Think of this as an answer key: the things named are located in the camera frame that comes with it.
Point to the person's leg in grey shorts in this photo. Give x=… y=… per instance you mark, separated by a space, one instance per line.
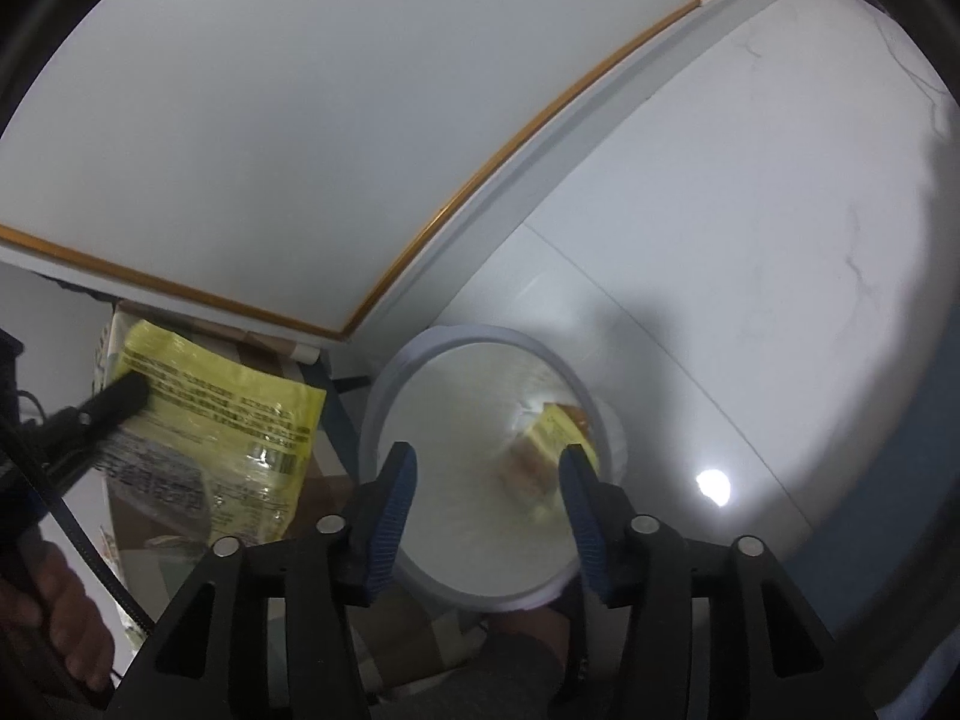
x=510 y=660

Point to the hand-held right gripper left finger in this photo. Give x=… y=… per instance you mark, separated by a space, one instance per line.
x=390 y=525

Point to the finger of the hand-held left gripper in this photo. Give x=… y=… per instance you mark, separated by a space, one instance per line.
x=112 y=401

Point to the large yellow snack packet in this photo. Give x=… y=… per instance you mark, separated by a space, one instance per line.
x=225 y=405

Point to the person's left hand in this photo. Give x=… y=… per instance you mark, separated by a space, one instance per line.
x=60 y=615

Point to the table with checkered tablecloth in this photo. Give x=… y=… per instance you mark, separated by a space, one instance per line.
x=330 y=465

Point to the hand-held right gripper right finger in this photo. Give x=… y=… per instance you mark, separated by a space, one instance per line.
x=589 y=532

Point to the white plastic trash bin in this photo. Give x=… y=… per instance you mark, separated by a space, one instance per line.
x=465 y=465

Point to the white wardrobe with wood trim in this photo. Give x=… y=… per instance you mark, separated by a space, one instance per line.
x=337 y=127

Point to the small yellow snack packet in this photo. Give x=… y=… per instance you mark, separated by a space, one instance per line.
x=555 y=427

